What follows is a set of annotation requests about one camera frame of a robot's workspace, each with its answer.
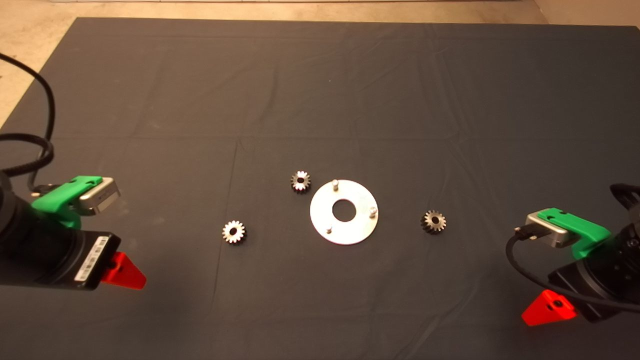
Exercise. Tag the left wrist green camera mount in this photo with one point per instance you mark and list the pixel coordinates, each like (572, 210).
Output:
(55, 197)

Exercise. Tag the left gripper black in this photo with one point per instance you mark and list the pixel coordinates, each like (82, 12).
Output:
(75, 260)

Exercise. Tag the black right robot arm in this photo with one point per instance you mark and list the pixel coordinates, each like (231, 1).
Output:
(625, 250)

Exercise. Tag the dark grey table cloth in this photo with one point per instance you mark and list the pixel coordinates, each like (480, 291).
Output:
(350, 100)

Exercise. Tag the wrist green camera mount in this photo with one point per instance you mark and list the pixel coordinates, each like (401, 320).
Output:
(585, 227)
(55, 197)

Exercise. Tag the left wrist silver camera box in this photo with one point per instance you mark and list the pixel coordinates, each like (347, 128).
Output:
(102, 197)

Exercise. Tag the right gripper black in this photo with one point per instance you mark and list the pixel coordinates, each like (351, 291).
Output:
(605, 305)

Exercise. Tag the round metal carrier plate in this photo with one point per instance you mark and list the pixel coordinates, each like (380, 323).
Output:
(325, 215)

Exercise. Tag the right wrist green camera mount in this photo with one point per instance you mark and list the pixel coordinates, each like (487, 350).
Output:
(585, 227)

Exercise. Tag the small steel planetary gear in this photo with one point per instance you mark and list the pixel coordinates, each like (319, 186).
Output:
(428, 222)
(295, 181)
(228, 232)

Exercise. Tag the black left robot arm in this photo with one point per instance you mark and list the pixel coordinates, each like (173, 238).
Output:
(20, 225)

